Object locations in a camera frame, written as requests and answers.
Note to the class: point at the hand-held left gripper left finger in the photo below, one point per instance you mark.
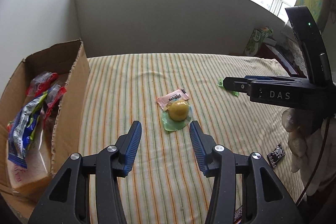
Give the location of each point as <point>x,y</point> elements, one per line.
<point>132,145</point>

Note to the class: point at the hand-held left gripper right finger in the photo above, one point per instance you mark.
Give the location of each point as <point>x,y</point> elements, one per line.
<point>195,145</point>

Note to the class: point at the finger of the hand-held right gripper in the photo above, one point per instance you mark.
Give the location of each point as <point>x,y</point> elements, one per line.
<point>236,85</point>
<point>275,79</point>

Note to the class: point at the green candy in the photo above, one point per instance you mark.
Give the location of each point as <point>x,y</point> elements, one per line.
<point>220,82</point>

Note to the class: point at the yellow jelly cup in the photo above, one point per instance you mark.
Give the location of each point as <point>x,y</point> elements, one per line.
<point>178,109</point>

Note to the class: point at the pink candy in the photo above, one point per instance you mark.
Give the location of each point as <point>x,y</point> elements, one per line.
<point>170,98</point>

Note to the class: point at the brown cardboard box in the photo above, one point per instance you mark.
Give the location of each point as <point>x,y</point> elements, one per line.
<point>76,77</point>

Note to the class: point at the red clear date packet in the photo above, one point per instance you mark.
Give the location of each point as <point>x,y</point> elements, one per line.
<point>39,82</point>
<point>53,94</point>

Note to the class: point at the clear bag of sliced bread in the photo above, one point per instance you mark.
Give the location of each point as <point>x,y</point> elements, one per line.
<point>31,174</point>

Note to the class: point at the blue snack packet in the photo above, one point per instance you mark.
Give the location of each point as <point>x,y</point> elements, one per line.
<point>22,132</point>

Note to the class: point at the person's right hand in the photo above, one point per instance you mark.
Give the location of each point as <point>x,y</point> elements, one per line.
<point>299,140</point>

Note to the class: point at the dark red storage box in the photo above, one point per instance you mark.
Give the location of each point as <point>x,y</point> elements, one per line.
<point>278,56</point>

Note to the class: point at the white lace cloth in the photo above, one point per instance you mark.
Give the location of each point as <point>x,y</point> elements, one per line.
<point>294,50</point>

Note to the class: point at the green carton box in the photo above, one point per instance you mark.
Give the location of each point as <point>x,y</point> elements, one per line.
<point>256,40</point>

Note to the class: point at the black candy packet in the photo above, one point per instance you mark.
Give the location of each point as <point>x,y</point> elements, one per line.
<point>275,155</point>

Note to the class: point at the striped bed sheet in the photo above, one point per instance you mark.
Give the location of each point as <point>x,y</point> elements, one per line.
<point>157,77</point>

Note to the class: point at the dark red candy packet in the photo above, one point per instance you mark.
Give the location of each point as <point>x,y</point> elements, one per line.
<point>239,214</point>

